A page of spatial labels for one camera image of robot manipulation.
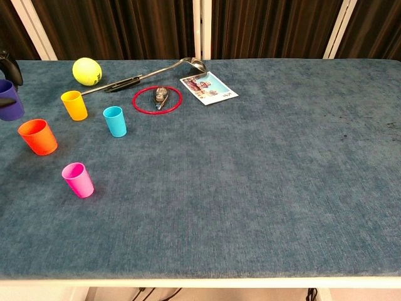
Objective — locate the dark brown curtain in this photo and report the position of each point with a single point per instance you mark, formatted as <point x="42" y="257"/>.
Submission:
<point x="376" y="28"/>
<point x="119" y="28"/>
<point x="269" y="28"/>
<point x="12" y="28"/>

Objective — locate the white frame post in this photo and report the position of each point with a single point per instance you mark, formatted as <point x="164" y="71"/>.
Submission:
<point x="202" y="31"/>
<point x="339" y="31"/>
<point x="34" y="31"/>

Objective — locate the yellow plastic cup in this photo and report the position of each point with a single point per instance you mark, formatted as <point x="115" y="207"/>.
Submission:
<point x="75" y="106"/>

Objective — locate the blue table cloth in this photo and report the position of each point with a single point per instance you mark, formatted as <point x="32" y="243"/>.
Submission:
<point x="235" y="188"/>

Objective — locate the orange plastic cup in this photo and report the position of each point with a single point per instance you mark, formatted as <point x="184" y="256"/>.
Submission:
<point x="39" y="139"/>

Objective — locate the dark purple plastic cup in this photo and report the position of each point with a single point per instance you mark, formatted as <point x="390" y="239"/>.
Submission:
<point x="11" y="113"/>

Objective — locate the photo postcard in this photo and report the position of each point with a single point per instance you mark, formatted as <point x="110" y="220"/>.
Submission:
<point x="208" y="89"/>

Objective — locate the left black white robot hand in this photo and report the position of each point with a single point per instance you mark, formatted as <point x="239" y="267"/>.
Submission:
<point x="12" y="70"/>

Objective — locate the yellow tennis ball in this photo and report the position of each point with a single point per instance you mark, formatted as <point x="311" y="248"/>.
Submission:
<point x="86" y="71"/>

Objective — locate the pink plastic cup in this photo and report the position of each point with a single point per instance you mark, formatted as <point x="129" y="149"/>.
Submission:
<point x="80" y="182"/>

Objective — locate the light blue plastic cup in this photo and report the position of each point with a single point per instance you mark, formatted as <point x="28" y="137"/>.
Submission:
<point x="115" y="123"/>

